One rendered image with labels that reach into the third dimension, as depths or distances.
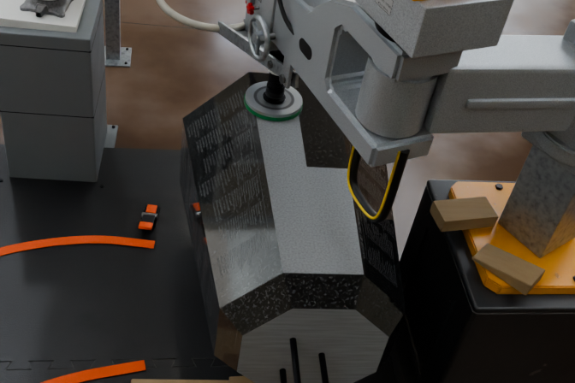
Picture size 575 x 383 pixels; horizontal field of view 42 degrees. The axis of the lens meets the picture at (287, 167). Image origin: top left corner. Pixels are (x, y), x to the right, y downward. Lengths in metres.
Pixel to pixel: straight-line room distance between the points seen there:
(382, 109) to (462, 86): 0.21
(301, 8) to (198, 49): 2.43
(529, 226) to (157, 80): 2.46
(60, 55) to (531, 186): 1.91
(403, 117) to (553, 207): 0.70
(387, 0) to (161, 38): 3.04
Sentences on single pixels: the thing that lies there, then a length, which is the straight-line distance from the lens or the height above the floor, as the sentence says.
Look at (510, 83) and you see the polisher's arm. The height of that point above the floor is 1.45.
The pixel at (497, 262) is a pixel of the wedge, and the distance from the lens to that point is 2.46.
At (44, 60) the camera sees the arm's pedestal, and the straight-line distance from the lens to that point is 3.24.
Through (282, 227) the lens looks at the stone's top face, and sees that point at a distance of 2.28.
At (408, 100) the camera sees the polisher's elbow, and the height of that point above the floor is 1.41.
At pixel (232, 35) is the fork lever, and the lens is 2.88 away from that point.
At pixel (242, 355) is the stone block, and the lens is 2.31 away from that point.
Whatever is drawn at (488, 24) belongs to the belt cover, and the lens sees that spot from 1.80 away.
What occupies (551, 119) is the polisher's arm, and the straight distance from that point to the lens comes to 2.18.
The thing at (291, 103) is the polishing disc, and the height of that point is 0.88.
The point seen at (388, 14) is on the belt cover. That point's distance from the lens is 1.78.
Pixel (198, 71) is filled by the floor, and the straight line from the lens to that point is 4.41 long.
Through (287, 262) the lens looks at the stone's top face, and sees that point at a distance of 2.18.
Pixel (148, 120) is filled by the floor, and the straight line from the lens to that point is 4.01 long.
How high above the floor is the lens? 2.46
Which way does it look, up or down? 40 degrees down
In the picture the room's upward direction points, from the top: 10 degrees clockwise
